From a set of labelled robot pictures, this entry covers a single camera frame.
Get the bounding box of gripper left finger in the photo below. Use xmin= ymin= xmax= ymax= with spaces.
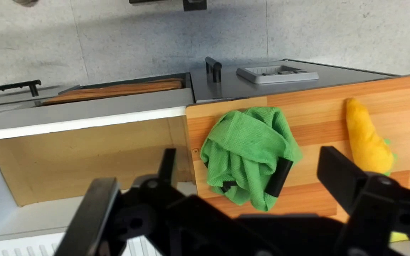
xmin=54 ymin=148 xmax=227 ymax=256

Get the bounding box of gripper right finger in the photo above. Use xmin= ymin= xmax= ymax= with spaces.
xmin=317 ymin=145 xmax=410 ymax=256

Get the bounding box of green towel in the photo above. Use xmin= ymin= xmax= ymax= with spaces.
xmin=200 ymin=106 xmax=303 ymax=212

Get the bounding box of yellow plush toy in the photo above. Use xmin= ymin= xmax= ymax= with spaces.
xmin=345 ymin=97 xmax=397 ymax=177

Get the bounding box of white radiator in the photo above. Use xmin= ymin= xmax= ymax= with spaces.
xmin=0 ymin=235 xmax=163 ymax=256

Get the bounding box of brown wooden board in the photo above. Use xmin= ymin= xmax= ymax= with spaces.
xmin=42 ymin=78 xmax=185 ymax=106

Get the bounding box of black bar handle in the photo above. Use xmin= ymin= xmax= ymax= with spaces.
xmin=0 ymin=80 xmax=42 ymax=107

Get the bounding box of black door handle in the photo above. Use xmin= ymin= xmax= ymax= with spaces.
xmin=205 ymin=57 xmax=223 ymax=83

